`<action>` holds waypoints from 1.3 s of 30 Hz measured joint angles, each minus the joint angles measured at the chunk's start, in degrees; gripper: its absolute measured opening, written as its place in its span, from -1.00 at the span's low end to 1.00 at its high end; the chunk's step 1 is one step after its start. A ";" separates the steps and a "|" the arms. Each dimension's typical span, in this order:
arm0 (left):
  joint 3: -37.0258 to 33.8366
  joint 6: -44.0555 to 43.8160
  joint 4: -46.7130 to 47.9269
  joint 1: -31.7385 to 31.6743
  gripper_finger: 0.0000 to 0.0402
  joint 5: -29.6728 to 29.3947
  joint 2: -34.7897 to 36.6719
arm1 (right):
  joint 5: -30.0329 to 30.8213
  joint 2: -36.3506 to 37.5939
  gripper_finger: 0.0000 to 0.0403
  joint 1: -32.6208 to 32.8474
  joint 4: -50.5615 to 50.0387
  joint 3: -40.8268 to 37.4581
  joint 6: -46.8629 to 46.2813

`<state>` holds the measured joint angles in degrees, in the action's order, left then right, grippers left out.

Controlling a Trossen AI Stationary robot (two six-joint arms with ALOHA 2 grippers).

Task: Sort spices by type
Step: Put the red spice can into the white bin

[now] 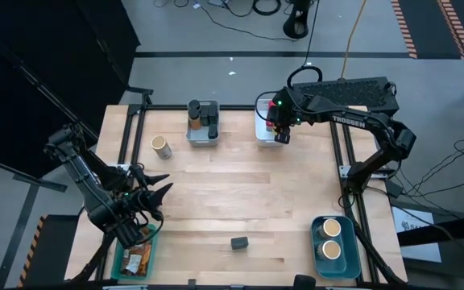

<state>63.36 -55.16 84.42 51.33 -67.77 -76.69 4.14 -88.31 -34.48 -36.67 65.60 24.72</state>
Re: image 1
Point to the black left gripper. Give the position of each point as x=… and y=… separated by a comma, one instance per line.
x=139, y=197

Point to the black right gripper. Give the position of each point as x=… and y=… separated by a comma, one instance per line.
x=282, y=114

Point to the orange spice pouch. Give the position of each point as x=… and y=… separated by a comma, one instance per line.
x=147, y=255

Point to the orange-labelled turmeric jar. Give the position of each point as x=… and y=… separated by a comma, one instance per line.
x=194, y=121

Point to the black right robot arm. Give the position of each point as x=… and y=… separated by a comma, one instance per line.
x=361, y=121

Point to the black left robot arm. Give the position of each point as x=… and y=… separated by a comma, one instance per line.
x=95, y=193

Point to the white plastic bin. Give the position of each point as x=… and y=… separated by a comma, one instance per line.
x=261, y=135

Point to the grey-blue plastic bin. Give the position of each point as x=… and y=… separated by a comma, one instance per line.
x=201, y=142

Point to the teal green plastic bin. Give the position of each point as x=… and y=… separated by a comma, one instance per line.
x=155, y=258

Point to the black computer case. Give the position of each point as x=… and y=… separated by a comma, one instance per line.
x=349, y=90

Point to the black stand base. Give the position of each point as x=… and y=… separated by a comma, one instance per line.
x=296, y=24

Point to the black mat with hazard stripes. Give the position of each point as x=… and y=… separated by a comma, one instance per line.
x=55, y=249

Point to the black support pole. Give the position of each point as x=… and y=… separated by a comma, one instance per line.
x=56, y=102

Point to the black power adapter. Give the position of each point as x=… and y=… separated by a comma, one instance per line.
x=395, y=188

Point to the dark blue plastic bin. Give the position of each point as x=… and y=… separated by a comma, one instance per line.
x=336, y=268

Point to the black rounded object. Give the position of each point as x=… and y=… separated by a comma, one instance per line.
x=304, y=282

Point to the white printed sign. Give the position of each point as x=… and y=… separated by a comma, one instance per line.
x=413, y=225

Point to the black mat with orange stripes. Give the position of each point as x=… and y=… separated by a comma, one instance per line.
x=429, y=24

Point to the black partition screen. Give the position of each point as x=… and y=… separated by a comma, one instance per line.
x=34, y=60

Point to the black metal beam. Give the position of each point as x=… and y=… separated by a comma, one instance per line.
x=437, y=234

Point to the black metal table frame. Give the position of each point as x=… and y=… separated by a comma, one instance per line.
x=236, y=107

